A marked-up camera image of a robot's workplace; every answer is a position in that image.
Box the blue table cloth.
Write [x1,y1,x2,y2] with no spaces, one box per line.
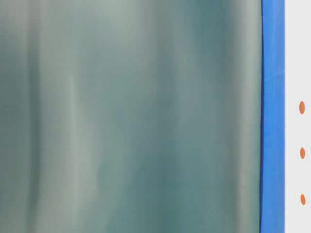
[260,0,285,233]

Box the white foam board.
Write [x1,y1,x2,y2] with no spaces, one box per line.
[285,0,311,233]

